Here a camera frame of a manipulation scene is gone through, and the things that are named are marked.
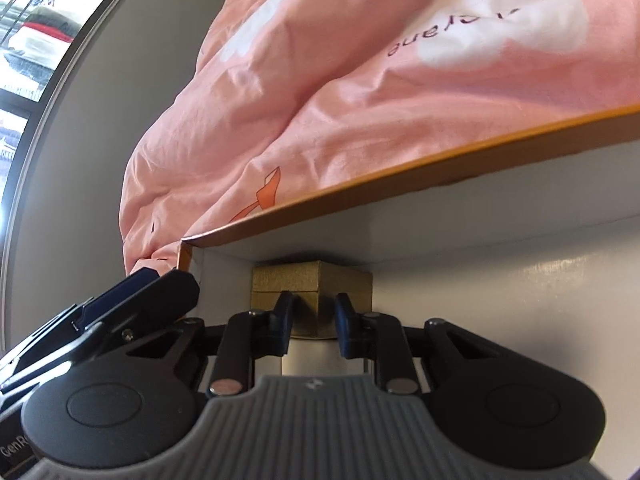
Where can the window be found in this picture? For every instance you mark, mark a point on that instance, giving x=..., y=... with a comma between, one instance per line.
x=30, y=85

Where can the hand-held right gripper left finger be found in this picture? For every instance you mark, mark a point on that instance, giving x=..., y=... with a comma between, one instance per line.
x=283, y=322

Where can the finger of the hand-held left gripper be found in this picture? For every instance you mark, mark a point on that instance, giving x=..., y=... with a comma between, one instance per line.
x=120, y=295
x=160, y=300

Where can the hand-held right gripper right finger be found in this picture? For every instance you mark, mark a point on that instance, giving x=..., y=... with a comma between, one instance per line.
x=345, y=332

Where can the orange cardboard box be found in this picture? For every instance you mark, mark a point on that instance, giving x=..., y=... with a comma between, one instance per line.
x=500, y=240

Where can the gold gift box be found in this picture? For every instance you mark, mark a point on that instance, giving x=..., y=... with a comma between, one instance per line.
x=310, y=280

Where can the pink printed blanket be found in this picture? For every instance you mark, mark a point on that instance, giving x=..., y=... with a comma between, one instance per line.
x=350, y=85

